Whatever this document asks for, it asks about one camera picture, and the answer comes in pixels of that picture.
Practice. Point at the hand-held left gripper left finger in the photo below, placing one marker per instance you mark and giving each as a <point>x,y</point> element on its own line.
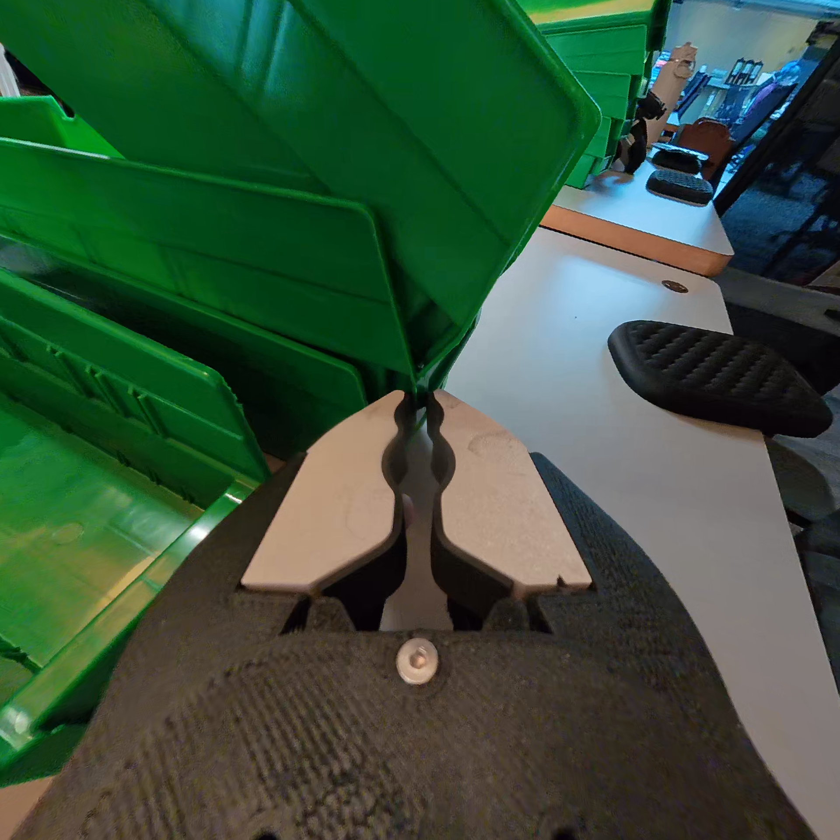
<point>328,512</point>

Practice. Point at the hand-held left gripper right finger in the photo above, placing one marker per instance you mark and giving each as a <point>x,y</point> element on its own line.
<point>505,518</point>

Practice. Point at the wood-edged white desk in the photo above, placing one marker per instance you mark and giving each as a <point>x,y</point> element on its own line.
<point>656,223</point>

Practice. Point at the person's left hand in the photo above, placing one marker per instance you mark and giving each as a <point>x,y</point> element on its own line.
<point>409,512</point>

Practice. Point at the stack of green bins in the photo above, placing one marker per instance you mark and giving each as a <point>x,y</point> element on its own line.
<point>590,52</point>

